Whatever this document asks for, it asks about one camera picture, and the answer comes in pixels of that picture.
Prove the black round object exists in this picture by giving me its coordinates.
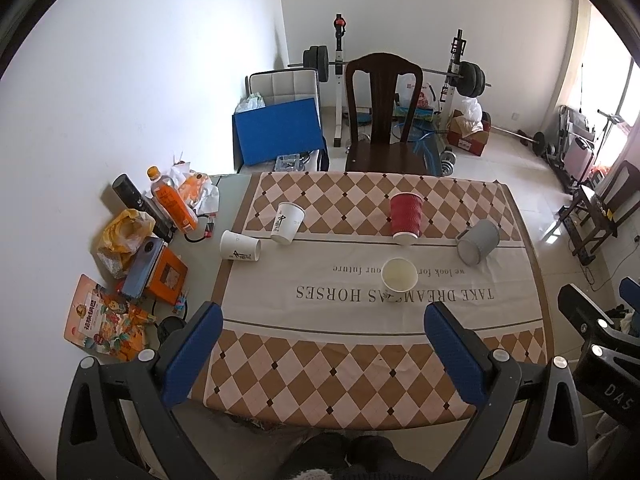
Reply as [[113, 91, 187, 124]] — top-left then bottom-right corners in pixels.
[[159, 316, 186, 346]]

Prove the crumpled white plastic bag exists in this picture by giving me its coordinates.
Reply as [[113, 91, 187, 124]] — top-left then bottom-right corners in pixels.
[[460, 97, 485, 133]]

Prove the orange and white snack bag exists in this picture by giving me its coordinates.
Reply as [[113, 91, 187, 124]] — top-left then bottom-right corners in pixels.
[[172, 170, 221, 216]]

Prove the grey cup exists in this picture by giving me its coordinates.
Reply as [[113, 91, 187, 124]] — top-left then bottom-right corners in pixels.
[[456, 219, 501, 267]]

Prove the barbell with black plates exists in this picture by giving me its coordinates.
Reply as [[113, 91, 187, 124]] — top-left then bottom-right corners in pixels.
[[287, 46, 493, 99]]

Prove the blue board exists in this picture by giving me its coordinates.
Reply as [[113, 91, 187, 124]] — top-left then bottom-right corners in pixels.
[[231, 98, 325, 167]]

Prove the white weight rack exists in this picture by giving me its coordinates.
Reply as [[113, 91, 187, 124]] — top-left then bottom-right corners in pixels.
[[330, 11, 467, 150]]

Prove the red and brown cardboard box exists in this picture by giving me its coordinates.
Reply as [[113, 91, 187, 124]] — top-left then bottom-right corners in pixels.
[[446, 109, 492, 157]]

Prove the white printed paper cup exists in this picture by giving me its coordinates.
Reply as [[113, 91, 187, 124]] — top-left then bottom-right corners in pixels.
[[220, 230, 262, 263], [270, 202, 306, 246]]

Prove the orange drink bottle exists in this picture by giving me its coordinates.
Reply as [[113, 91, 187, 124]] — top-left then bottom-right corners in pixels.
[[146, 166, 199, 233]]

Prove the folded metal rack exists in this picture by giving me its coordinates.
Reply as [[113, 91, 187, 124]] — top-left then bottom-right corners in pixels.
[[554, 105, 603, 183]]

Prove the orange box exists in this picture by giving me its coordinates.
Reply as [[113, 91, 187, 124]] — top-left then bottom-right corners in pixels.
[[145, 252, 190, 304]]

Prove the brown checkered tablecloth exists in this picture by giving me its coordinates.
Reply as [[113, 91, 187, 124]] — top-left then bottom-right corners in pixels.
[[202, 171, 551, 424]]

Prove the dark wooden chair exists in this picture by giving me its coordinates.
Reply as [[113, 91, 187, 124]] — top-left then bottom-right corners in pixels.
[[344, 53, 441, 177]]

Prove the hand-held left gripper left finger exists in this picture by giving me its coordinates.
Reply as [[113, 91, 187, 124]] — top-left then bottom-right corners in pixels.
[[57, 301, 224, 480]]

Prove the white printed plastic bag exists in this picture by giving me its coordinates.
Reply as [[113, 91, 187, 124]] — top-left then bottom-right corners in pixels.
[[396, 72, 436, 109]]

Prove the colourful snack packet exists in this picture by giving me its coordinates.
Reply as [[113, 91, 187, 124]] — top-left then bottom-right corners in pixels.
[[63, 274, 156, 364]]

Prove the yellow plastic bag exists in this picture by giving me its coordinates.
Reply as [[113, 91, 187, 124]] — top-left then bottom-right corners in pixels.
[[96, 209, 156, 279]]

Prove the plain white paper cup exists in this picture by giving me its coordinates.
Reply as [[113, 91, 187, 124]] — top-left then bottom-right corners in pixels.
[[381, 257, 419, 295]]

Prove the small barbell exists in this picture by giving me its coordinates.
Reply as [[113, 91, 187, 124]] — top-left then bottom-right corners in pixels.
[[492, 127, 558, 157]]

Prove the red ribbed paper cup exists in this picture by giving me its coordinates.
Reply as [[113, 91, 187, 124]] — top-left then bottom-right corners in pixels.
[[389, 192, 425, 246]]

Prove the clear plastic container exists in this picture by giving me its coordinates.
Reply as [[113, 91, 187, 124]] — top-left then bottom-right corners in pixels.
[[275, 152, 306, 172]]

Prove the blue-grey flat device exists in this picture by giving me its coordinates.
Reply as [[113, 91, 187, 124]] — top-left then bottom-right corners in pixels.
[[122, 239, 169, 299]]

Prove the white padded chair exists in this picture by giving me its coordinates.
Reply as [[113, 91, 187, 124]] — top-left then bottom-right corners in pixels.
[[245, 67, 321, 111]]

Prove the dark wooden stool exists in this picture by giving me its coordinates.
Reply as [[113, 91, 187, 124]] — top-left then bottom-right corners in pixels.
[[564, 160, 640, 267]]

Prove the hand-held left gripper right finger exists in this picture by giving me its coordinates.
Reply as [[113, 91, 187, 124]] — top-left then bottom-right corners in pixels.
[[423, 301, 586, 480]]

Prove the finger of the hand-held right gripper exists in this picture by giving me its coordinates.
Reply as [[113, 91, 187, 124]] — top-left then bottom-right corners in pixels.
[[557, 283, 621, 348], [618, 277, 640, 311]]

